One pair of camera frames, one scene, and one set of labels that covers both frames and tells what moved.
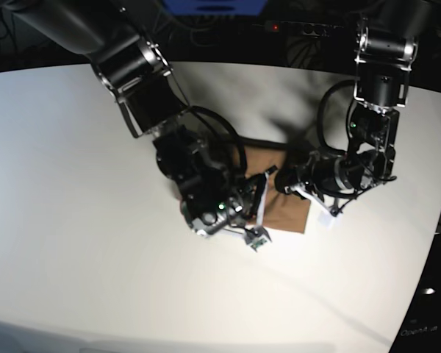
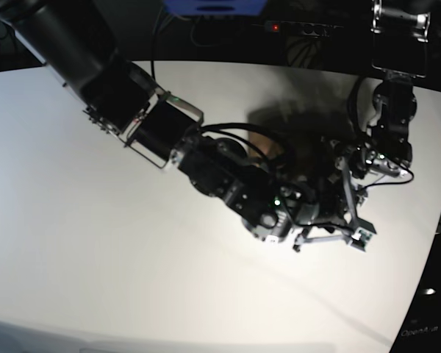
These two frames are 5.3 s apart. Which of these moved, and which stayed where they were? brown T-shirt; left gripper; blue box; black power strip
Moved: left gripper; brown T-shirt
Stayed: black power strip; blue box
